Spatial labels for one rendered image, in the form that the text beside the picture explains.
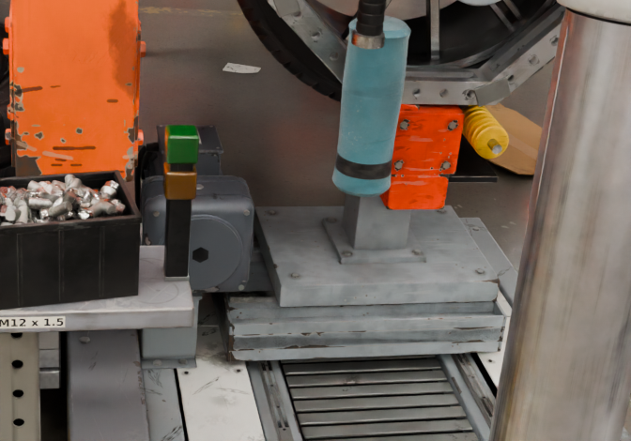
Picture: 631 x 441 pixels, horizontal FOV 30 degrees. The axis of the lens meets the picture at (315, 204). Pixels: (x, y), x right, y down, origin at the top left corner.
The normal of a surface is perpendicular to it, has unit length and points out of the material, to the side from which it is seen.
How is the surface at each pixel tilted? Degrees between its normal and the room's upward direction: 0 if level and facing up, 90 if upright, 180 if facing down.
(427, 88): 90
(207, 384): 0
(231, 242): 90
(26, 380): 90
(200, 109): 0
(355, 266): 0
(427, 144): 90
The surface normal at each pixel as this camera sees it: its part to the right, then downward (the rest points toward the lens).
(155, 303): 0.09, -0.89
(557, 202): -0.77, 0.11
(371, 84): -0.14, 0.43
